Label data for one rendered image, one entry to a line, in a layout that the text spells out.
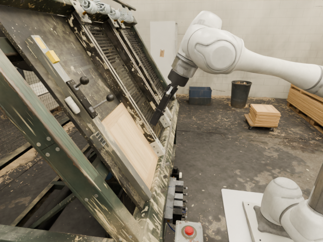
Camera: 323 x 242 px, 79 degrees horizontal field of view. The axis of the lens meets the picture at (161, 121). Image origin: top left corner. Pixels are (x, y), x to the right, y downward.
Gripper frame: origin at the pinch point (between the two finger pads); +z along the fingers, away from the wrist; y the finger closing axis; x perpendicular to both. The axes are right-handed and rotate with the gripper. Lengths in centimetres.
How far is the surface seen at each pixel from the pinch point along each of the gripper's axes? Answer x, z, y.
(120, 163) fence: -5.1, 34.7, -4.9
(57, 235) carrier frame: -13, 78, 15
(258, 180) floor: 141, 77, -165
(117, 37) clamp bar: -71, -3, -92
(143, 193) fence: 13.5, 45.8, -7.4
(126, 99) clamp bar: -28, 21, -45
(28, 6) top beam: -77, -10, -10
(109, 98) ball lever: -24.6, 7.9, -8.1
